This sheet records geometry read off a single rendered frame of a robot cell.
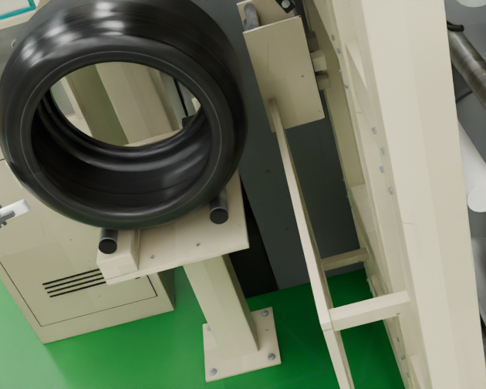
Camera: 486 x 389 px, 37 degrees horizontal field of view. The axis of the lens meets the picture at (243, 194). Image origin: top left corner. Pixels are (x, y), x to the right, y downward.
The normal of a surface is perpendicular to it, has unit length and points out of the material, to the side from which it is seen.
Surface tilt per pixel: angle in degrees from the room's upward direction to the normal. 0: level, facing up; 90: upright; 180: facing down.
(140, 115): 90
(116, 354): 0
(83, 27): 43
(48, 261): 90
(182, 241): 0
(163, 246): 0
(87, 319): 90
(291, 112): 90
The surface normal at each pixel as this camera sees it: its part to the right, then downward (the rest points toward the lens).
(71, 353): -0.26, -0.77
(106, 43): 0.07, 0.42
